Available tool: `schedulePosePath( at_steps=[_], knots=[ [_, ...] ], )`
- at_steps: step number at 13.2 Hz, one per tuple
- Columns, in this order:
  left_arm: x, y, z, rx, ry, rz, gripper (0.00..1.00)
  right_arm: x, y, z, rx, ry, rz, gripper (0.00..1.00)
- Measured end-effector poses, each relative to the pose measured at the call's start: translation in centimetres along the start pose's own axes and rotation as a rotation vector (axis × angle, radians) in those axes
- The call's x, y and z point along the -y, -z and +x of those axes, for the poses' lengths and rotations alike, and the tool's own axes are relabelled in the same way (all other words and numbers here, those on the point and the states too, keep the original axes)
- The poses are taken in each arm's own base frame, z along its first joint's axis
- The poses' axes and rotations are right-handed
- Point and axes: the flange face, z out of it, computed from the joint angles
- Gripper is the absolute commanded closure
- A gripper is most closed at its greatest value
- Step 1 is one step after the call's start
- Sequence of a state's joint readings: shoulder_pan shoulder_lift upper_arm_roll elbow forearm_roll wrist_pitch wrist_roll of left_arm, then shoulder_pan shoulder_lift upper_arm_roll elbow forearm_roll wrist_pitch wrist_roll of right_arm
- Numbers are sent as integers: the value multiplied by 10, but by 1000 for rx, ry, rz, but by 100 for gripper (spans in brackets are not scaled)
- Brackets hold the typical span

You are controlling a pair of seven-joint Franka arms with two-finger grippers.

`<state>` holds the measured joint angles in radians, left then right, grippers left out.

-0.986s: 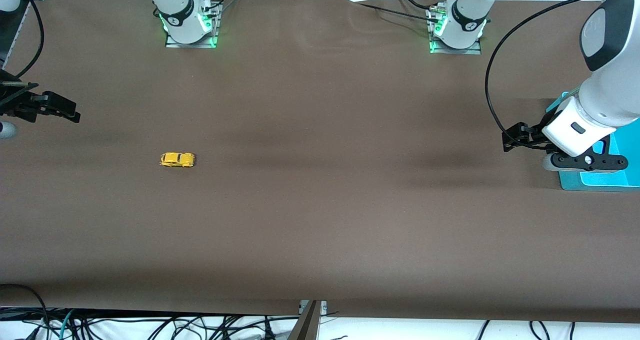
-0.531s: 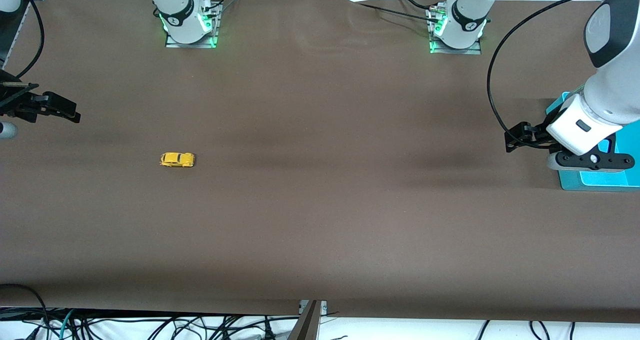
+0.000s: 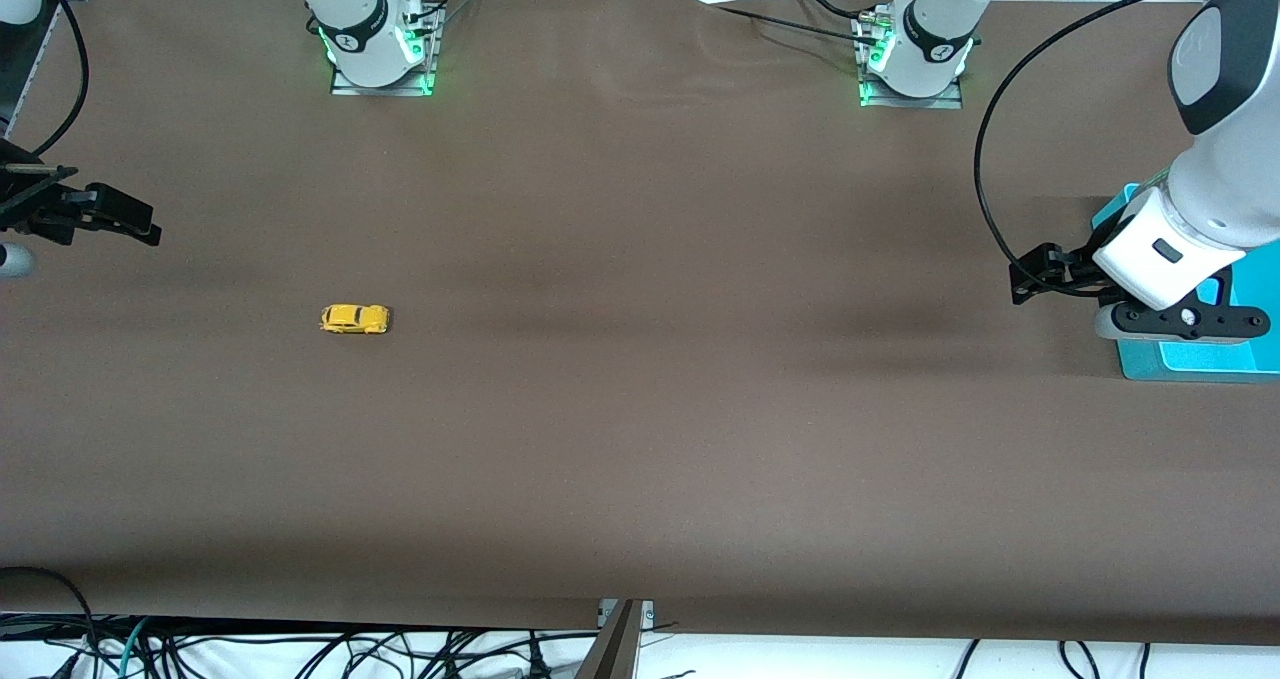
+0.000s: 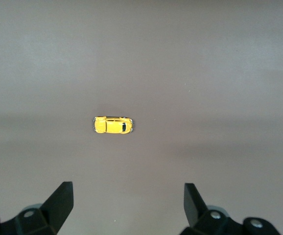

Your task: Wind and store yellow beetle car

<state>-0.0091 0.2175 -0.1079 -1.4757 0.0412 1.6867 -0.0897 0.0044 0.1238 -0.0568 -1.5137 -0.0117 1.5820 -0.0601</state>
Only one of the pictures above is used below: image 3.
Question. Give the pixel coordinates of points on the yellow toy beetle car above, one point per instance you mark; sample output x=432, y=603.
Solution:
x=355, y=319

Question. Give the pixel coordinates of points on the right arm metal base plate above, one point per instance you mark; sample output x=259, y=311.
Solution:
x=385, y=90

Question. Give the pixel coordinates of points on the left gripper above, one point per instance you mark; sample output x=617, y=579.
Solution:
x=1073, y=270

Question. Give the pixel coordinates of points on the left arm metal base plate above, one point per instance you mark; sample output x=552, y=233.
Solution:
x=915, y=103

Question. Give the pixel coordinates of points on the teal storage box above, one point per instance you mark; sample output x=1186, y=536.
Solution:
x=1210, y=361

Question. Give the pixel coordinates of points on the dark metal beam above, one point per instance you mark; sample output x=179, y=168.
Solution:
x=612, y=654

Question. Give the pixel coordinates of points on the silver metal bracket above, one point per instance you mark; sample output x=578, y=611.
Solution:
x=645, y=614

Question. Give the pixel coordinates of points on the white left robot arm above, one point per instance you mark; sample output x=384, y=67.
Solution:
x=945, y=9

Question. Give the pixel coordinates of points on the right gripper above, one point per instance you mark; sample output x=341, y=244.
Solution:
x=28, y=208

